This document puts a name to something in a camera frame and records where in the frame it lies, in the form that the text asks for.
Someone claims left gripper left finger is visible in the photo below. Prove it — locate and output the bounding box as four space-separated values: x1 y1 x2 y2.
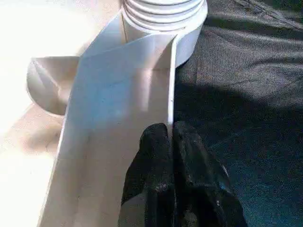
118 123 177 227

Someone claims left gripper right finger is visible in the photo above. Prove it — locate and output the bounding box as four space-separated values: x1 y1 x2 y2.
172 121 248 227

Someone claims white plastic table top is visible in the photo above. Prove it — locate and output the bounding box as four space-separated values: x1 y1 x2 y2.
0 0 209 227

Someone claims white plastic table leg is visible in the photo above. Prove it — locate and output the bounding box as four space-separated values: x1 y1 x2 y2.
122 0 204 31

